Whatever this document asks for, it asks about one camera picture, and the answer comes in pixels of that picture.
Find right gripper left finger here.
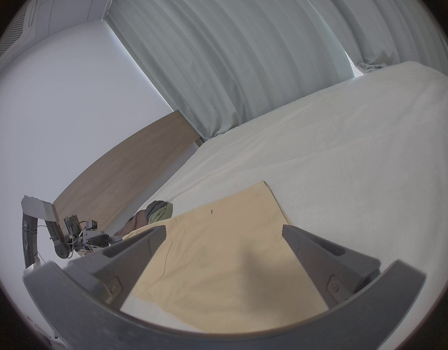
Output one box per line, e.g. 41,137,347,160
65,225,169,307

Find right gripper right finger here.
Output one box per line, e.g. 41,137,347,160
282,225,382,311

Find tan shorts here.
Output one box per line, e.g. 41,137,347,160
122,181,330,334

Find bed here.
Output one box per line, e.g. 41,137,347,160
51,61,448,338

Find brown garment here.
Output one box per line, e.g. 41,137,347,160
115,210,150,238

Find black garment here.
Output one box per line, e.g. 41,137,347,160
146,201,173,218

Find olive green garment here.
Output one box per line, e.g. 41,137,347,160
147,204,173,226

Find window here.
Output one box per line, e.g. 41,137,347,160
344,50,365,77

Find pale green curtain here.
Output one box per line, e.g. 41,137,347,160
105,0,352,139
290,0,448,74

